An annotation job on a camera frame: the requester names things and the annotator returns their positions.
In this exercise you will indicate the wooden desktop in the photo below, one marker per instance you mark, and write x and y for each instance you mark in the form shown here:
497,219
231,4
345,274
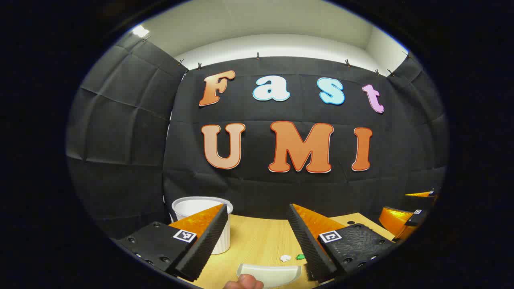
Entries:
261,241

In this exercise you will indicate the white dustpan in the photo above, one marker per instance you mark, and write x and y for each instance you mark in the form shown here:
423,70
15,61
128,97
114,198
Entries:
273,273

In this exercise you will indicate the white ribbed garbage bin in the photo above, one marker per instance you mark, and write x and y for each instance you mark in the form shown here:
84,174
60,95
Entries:
188,205

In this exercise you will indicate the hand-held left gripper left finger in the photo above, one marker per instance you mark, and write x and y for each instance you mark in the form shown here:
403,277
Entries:
204,245

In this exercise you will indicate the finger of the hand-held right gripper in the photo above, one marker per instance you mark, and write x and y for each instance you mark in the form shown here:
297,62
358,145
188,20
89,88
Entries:
395,220
419,194

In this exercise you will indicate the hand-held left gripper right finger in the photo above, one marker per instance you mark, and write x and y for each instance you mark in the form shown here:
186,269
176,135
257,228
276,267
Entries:
309,249

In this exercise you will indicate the white paper ball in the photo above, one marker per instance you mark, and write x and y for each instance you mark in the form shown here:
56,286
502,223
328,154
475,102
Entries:
285,258

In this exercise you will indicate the green paper ball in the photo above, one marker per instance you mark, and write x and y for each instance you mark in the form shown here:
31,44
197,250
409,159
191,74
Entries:
300,256

